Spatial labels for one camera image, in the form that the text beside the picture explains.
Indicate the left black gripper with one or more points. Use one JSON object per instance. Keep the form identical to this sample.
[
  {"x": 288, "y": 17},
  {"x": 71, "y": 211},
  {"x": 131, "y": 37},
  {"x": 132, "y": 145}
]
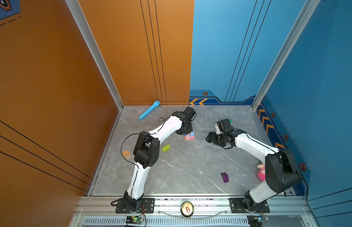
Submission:
[{"x": 189, "y": 131}]

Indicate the left green circuit board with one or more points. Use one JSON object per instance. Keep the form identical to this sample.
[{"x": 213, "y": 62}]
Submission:
[{"x": 134, "y": 220}]

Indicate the lime green block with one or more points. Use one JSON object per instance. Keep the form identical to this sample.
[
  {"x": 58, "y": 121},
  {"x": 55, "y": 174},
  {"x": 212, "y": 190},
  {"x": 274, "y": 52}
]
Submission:
[{"x": 166, "y": 148}]

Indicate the right circuit board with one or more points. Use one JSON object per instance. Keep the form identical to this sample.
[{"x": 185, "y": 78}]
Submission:
[{"x": 261, "y": 219}]

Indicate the aluminium front rail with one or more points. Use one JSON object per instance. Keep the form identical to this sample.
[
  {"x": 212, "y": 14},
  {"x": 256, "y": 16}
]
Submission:
[{"x": 210, "y": 210}]

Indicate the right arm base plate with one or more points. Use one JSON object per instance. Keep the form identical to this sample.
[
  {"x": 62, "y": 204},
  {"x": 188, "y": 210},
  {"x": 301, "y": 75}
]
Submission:
[{"x": 246, "y": 205}]

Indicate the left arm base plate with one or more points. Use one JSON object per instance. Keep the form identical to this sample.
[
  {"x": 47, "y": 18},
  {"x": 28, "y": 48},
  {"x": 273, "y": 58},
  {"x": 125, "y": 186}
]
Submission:
[{"x": 147, "y": 206}]

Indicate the round emergency button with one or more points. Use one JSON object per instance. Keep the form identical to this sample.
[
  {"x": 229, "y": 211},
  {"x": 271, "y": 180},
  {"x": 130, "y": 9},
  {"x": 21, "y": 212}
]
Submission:
[{"x": 187, "y": 209}]

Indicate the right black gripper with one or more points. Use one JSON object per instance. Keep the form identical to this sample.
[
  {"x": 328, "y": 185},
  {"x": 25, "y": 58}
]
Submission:
[{"x": 211, "y": 138}]

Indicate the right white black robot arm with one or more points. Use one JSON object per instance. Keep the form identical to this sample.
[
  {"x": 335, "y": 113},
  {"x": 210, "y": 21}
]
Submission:
[{"x": 281, "y": 169}]

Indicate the blue toy microphone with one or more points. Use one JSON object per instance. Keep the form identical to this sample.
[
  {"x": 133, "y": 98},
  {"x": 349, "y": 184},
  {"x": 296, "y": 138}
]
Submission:
[{"x": 149, "y": 110}]

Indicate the pink plush doll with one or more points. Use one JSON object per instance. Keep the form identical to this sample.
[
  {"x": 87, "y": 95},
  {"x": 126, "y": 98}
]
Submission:
[{"x": 261, "y": 172}]

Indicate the orange tape roll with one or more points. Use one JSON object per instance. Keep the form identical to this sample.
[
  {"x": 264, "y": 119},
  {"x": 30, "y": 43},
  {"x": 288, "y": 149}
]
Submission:
[{"x": 127, "y": 154}]

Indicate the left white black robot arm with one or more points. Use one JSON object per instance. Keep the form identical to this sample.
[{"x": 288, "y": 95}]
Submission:
[{"x": 146, "y": 152}]

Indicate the purple block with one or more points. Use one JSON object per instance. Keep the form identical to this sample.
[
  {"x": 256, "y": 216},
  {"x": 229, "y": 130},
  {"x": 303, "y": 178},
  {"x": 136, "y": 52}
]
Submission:
[{"x": 225, "y": 177}]

